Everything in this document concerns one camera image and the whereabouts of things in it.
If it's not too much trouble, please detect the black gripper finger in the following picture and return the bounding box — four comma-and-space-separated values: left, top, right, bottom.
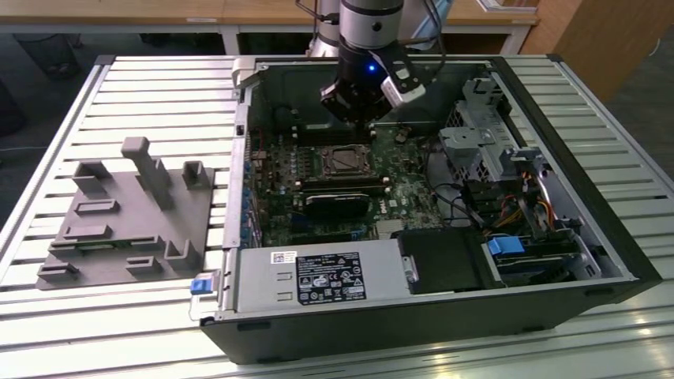
361, 84, 393, 144
318, 81, 365, 144

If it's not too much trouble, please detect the white-latched RAM slot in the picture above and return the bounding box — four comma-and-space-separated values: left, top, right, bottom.
289, 123, 376, 132
292, 133, 376, 141

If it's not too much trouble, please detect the CPU socket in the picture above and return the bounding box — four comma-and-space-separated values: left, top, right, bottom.
313, 144, 381, 178

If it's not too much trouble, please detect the pale blue teach pendant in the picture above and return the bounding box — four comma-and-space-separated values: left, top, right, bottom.
406, 0, 454, 51

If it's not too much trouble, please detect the green motherboard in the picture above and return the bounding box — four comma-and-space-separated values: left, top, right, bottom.
241, 126, 458, 248

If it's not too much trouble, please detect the metal drive cage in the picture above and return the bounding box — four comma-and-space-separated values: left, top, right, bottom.
436, 77, 548, 186

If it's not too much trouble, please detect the black graphics card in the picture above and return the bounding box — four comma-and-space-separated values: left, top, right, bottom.
301, 191, 372, 221

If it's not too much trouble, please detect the silver chipset heat sink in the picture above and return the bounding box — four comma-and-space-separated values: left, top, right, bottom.
376, 219, 406, 238

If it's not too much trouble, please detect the white document tray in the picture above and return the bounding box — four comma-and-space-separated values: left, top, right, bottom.
476, 0, 541, 13

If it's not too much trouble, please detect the wooden desk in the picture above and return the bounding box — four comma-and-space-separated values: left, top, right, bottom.
0, 0, 541, 56

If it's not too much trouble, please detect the black fan shroud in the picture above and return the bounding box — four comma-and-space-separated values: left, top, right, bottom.
392, 227, 507, 295

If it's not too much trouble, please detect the blue disk carrier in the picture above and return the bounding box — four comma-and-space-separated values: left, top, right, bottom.
487, 235, 527, 257

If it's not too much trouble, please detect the wooden cabinet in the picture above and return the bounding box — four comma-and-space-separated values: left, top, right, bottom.
517, 0, 674, 104

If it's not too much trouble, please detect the gray power supply unit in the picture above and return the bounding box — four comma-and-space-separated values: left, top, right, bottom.
230, 246, 416, 315

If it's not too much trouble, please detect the gray parts rack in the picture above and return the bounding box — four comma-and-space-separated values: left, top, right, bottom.
33, 136, 217, 292

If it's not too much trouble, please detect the black waste bin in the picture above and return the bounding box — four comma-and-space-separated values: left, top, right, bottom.
11, 33, 82, 80

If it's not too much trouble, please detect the black open PC case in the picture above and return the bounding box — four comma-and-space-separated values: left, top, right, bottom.
197, 54, 663, 366

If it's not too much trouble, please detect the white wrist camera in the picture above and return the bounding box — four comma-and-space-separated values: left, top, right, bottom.
373, 49, 426, 107

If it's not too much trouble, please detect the yellow orange wire bundle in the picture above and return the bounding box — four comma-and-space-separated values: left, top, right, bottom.
493, 195, 556, 236

